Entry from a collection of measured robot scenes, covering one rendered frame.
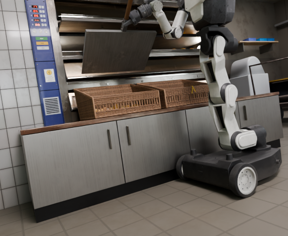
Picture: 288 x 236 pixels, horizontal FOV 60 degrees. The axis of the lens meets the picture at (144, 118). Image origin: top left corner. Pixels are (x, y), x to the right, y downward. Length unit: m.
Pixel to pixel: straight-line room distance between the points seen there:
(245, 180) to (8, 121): 1.74
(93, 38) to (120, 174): 0.96
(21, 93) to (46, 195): 0.88
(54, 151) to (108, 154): 0.36
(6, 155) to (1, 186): 0.24
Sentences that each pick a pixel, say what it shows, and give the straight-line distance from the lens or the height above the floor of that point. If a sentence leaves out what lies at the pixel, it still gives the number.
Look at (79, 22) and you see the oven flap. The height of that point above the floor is 1.38.
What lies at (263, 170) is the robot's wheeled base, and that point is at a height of 0.09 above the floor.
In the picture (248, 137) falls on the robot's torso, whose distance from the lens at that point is 1.93.
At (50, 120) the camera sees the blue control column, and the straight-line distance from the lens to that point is 2.18.
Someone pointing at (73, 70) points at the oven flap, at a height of 1.01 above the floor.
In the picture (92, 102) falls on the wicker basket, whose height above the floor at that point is 0.70.
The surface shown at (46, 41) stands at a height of 1.25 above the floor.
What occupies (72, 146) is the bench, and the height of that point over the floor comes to 0.43.
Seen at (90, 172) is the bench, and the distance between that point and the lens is 1.74.
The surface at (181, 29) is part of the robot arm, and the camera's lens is 2.02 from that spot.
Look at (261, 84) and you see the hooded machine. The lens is 7.02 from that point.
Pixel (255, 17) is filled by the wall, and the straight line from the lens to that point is 8.84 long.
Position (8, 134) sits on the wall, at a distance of 2.20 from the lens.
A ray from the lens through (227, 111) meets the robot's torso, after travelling 1.81.
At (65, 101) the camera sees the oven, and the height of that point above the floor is 0.75.
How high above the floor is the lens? 0.61
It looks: 2 degrees down
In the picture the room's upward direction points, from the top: 8 degrees counter-clockwise
